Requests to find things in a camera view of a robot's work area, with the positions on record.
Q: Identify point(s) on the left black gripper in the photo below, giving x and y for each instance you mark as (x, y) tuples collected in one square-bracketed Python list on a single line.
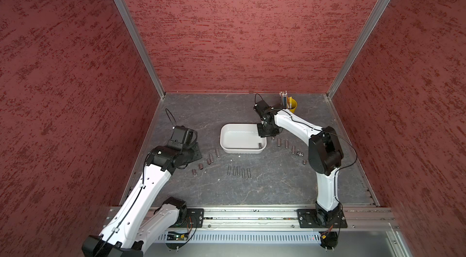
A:
[(196, 153)]

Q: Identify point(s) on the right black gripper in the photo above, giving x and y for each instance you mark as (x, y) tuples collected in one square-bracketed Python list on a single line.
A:
[(263, 134)]

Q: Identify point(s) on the white plastic storage box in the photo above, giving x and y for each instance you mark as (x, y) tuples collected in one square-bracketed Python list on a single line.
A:
[(241, 139)]

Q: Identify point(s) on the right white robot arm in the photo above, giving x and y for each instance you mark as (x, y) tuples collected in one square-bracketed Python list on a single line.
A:
[(325, 155)]

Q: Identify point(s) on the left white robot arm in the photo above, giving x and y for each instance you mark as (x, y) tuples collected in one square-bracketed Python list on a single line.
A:
[(129, 233)]

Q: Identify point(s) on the pencils in cup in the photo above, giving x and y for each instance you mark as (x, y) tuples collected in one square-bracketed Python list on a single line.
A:
[(285, 100)]

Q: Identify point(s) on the yellow pencil cup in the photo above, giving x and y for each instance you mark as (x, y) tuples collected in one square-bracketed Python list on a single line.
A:
[(291, 104)]

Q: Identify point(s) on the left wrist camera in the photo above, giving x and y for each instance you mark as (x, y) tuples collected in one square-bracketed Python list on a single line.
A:
[(182, 138)]

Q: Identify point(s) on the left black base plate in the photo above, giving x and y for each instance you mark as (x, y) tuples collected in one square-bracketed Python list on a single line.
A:
[(191, 218)]

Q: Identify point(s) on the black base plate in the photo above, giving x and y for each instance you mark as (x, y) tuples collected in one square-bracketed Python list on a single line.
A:
[(321, 219), (191, 218)]

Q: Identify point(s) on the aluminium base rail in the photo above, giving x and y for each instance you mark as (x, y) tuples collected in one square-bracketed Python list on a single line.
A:
[(276, 225)]

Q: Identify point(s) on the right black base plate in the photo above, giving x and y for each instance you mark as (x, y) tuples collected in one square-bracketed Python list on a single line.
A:
[(321, 219)]

